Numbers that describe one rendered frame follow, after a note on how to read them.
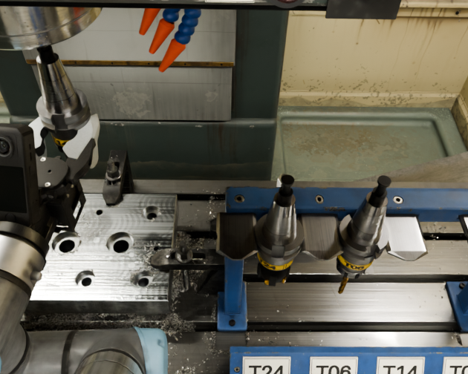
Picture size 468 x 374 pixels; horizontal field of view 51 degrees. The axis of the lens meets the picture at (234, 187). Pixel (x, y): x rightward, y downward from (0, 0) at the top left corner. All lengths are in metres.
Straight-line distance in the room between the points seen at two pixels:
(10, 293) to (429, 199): 0.53
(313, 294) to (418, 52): 0.98
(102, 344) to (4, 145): 0.24
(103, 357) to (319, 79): 1.31
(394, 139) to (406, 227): 1.08
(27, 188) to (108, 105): 0.70
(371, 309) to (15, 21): 0.76
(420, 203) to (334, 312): 0.33
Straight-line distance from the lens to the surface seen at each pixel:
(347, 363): 0.88
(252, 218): 0.66
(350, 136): 1.73
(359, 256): 0.66
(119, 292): 0.88
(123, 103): 1.24
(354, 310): 0.98
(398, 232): 0.69
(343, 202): 0.68
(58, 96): 0.65
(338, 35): 1.61
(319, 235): 0.66
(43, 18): 0.52
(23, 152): 0.57
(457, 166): 1.46
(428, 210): 0.71
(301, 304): 0.96
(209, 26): 1.09
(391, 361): 0.89
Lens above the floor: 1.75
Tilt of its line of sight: 50 degrees down
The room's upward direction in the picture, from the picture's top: 2 degrees clockwise
